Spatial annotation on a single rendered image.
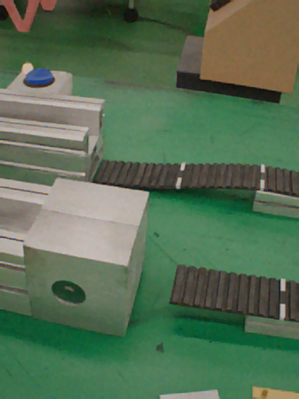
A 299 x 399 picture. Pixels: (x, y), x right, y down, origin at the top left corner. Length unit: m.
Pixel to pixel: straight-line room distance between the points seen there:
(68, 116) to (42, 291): 0.27
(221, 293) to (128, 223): 0.11
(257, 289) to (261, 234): 0.13
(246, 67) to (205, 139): 0.22
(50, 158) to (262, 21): 0.45
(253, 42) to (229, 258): 0.45
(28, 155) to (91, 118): 0.09
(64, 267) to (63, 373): 0.10
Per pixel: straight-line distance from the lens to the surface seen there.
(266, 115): 0.89
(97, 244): 0.46
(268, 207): 0.67
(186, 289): 0.51
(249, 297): 0.51
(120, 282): 0.46
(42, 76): 0.79
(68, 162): 0.63
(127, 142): 0.77
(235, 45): 0.94
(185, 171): 0.69
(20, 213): 0.54
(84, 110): 0.68
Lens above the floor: 1.18
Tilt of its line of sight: 38 degrees down
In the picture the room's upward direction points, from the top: 5 degrees clockwise
